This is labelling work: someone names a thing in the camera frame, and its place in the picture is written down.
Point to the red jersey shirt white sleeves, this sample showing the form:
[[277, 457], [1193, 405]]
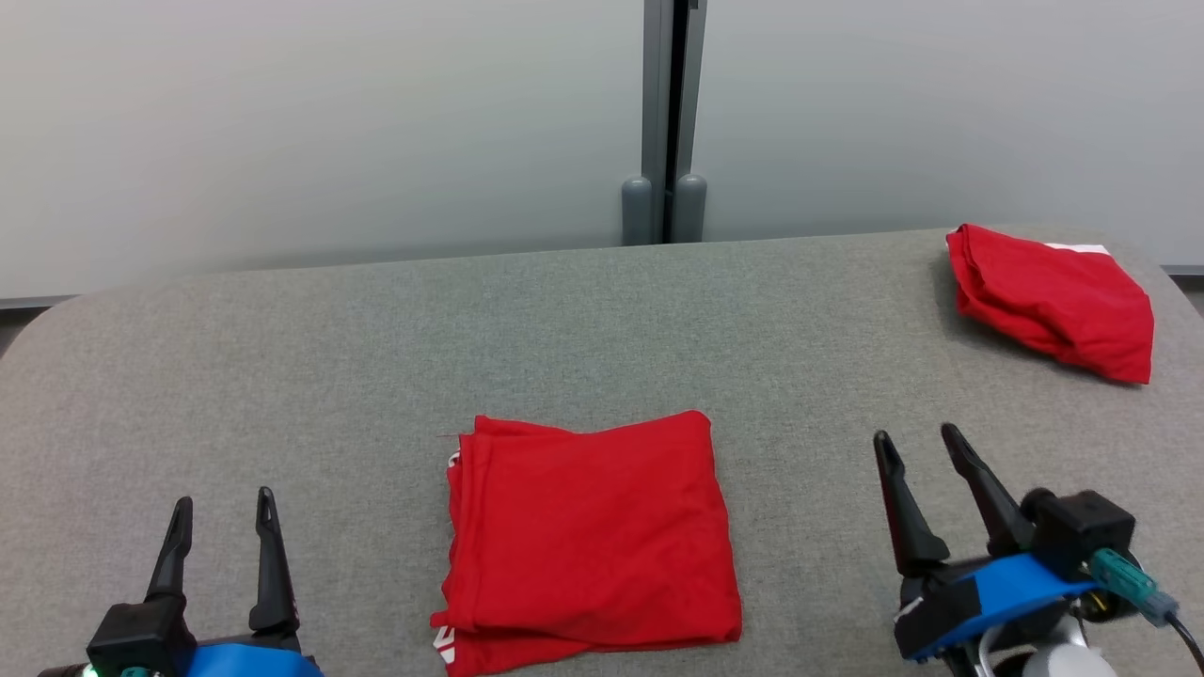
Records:
[[593, 527]]

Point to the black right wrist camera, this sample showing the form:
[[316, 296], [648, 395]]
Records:
[[1082, 531]]

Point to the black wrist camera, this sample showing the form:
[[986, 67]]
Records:
[[1082, 531], [141, 635]]

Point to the grey partition post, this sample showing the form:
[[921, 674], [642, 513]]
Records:
[[656, 94]]

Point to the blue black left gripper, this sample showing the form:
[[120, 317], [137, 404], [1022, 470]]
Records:
[[249, 661]]

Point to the red shorts with white stripe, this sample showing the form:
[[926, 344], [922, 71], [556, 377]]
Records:
[[1044, 301]]

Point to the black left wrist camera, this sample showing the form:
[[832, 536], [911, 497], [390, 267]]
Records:
[[141, 635]]

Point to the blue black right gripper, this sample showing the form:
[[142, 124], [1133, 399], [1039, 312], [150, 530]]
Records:
[[997, 592]]

